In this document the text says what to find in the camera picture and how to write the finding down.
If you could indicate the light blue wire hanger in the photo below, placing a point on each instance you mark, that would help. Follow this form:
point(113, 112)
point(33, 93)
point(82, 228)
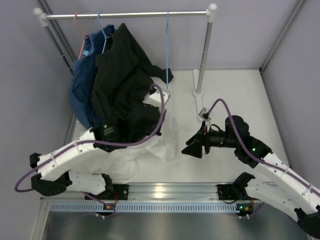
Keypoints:
point(167, 50)

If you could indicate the black striped shirt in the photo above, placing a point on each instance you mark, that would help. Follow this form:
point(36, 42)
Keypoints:
point(123, 76)

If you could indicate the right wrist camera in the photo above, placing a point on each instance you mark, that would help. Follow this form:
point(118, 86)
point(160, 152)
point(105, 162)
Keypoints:
point(204, 115)

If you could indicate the pink wire hanger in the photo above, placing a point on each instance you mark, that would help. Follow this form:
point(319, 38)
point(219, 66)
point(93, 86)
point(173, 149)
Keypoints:
point(83, 36)

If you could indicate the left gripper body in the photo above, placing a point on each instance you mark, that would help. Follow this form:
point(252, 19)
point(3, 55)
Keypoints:
point(144, 135)

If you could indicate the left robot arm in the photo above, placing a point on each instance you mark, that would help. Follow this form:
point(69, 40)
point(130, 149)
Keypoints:
point(55, 173)

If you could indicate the white shirt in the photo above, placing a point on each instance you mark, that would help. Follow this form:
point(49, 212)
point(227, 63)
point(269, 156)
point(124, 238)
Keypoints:
point(122, 164)

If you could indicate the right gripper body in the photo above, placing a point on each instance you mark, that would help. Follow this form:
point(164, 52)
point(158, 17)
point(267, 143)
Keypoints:
point(216, 139)

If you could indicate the blue hanger under black shirt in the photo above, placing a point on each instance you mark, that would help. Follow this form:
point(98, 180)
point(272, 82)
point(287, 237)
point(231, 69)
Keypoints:
point(103, 31)

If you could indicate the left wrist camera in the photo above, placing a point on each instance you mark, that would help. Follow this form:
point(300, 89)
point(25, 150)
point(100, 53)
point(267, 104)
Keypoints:
point(154, 97)

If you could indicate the blue checked shirt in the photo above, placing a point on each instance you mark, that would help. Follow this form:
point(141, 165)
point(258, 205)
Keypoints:
point(84, 73)

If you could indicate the slotted cable duct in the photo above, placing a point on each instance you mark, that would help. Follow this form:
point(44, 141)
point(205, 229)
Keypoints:
point(136, 207)

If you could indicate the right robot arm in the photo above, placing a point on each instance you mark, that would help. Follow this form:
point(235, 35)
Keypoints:
point(273, 182)

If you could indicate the metal clothes rack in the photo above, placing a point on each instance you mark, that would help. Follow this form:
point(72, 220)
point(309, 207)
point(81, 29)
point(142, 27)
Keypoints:
point(198, 74)

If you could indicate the aluminium mounting rail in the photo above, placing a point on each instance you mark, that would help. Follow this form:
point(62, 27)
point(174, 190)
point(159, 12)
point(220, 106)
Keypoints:
point(160, 192)

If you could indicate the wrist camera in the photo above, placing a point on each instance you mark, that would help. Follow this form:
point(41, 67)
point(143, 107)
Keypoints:
point(154, 97)
point(204, 115)

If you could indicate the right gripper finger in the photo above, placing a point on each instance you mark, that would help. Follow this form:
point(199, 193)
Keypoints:
point(193, 150)
point(199, 137)

